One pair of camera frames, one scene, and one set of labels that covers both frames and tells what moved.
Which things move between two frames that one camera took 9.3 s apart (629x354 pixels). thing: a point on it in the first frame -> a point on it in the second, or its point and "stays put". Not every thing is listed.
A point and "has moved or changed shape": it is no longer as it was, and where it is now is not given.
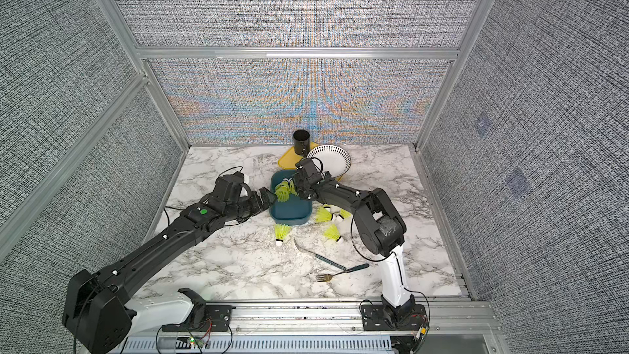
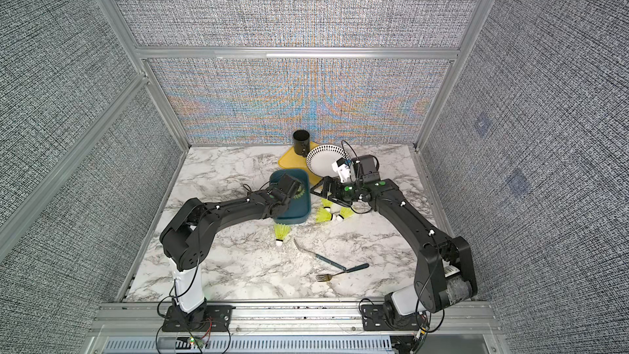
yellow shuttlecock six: [332, 232] has moved or changed shape
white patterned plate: [331, 158] stays put
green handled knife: [328, 260] stays put
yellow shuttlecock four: [281, 232] stays put
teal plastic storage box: [296, 211] stays put
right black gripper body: [301, 188] -> [349, 192]
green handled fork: [325, 278] stays put
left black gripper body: [247, 207] -> [273, 187]
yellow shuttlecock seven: [346, 215] stays put
